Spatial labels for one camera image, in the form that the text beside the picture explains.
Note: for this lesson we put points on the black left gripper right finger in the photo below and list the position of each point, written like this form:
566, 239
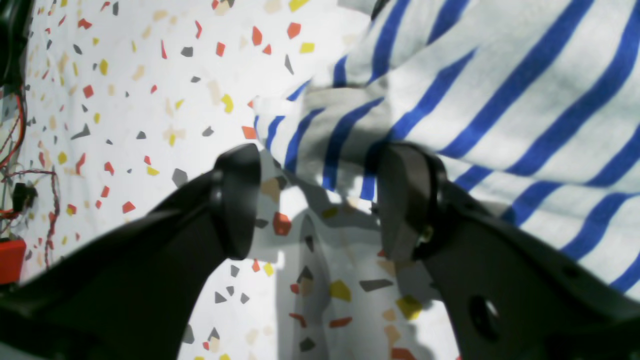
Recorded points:
509, 296

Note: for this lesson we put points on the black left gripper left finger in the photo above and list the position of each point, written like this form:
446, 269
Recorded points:
129, 294

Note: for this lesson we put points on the blue white striped t-shirt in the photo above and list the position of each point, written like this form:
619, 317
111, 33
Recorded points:
532, 105

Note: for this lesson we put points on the red black electronic module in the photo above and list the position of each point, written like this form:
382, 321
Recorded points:
12, 258

